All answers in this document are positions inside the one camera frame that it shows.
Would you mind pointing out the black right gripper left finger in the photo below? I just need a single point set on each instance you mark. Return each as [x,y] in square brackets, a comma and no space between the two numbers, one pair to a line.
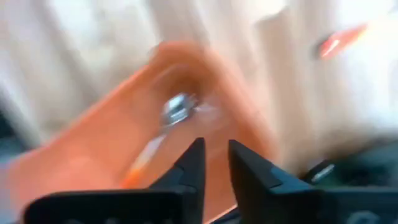
[174,205]

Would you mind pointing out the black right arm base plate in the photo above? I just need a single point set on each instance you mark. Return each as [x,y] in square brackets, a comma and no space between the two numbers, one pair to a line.
[367,168]

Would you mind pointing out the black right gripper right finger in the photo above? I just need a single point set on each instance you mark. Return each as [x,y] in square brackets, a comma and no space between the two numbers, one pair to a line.
[264,199]

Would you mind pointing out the red plastic bin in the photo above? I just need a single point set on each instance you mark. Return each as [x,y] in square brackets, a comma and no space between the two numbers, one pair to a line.
[93,149]

